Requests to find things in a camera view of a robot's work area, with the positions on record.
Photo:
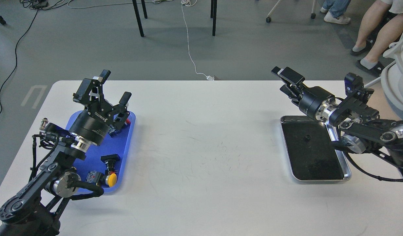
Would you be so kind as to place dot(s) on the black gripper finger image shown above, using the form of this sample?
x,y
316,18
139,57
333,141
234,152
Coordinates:
x,y
289,76
294,93
90,94
120,112

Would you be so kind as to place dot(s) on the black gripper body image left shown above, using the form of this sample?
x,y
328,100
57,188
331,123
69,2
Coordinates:
x,y
92,127

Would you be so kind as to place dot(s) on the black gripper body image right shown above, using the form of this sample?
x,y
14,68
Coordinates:
x,y
317,103

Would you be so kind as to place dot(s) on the blue plastic tray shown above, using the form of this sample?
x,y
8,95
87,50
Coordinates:
x,y
118,144

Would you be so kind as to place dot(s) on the silver metal tray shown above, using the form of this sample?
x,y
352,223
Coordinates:
x,y
316,161

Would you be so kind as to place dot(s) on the white rolling stand leg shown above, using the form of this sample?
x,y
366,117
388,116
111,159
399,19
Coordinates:
x,y
312,15

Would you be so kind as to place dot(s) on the person in blue jeans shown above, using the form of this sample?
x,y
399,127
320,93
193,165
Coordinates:
x,y
334,11

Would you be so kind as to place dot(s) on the black table leg left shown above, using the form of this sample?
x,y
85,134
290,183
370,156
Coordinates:
x,y
137,13

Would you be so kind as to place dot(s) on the black table leg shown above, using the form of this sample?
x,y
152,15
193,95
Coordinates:
x,y
213,15
137,13

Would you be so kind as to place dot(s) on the black table leg right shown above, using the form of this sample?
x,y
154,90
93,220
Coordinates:
x,y
213,15

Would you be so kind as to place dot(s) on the person with bare legs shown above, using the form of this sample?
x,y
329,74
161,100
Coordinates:
x,y
387,34

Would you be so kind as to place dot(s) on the black push button switch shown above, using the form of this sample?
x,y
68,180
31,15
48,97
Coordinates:
x,y
110,162

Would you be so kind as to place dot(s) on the yellow push button switch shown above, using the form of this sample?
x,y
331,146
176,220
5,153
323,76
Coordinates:
x,y
99,178

